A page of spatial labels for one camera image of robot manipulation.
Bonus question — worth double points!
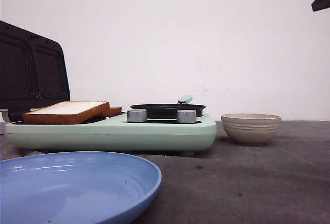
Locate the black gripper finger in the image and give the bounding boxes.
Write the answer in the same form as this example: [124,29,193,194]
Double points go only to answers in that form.
[311,0,330,12]

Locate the white bread slice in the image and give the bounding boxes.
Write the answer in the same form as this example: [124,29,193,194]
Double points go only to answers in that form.
[22,101,110,124]
[102,107,122,117]

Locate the mint green breakfast maker base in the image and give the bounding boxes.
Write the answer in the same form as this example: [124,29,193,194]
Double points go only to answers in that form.
[5,113,217,155]

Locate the beige ceramic bowl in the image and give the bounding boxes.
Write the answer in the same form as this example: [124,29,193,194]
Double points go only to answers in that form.
[221,113,282,146]

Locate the small black frying pan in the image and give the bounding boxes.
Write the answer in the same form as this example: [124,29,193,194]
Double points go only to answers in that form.
[130,95,206,119]

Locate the right silver control knob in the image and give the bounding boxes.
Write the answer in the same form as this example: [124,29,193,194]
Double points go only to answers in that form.
[176,109,197,124]

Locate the silver control knob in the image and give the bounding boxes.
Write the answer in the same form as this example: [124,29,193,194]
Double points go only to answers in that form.
[127,109,147,123]
[176,109,197,124]

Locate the left silver control knob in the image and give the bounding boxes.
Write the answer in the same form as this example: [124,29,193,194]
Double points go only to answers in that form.
[127,109,147,123]

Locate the blue plate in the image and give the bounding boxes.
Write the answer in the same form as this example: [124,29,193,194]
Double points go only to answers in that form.
[1,152,162,223]

